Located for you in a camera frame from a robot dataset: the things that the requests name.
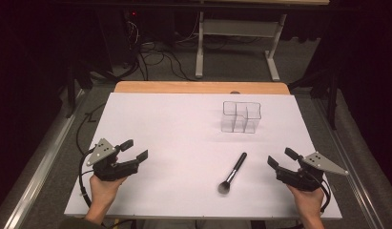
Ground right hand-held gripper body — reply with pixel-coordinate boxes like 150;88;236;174
275;151;350;193

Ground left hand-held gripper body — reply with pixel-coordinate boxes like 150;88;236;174
85;137;141;182

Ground black makeup brush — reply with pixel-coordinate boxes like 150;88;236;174
217;152;248;196

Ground clear acrylic organizer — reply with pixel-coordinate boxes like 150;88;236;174
220;100;262;135

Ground person's right hand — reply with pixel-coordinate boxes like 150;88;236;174
286;168;325;218

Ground person's left hand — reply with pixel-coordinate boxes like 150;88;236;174
89;155;128;212

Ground white board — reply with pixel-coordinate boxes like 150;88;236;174
63;92;343;220

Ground dark metal stand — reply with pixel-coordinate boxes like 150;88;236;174
287;61;341;131
65;58;93;119

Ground wooden table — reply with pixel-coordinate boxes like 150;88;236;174
113;80;291;95

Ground person's grey trousers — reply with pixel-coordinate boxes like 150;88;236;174
140;219;253;229

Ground dark box with red light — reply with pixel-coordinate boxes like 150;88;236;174
96;6;144;66

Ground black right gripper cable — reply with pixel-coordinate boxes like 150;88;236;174
310;173;332;214

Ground black floor cable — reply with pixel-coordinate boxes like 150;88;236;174
75;102;106;156

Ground aluminium floor rail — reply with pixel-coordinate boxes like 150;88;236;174
311;94;392;229
0;88;90;229

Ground tangle of floor cables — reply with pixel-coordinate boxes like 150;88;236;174
118;18;199;82

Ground white metal desk frame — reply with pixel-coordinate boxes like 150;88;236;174
195;0;331;82

